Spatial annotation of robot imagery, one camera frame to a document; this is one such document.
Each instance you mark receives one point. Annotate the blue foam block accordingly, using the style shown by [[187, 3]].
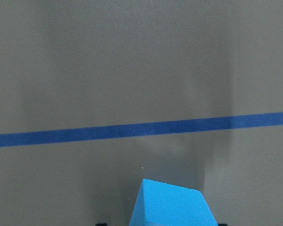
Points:
[[163, 204]]

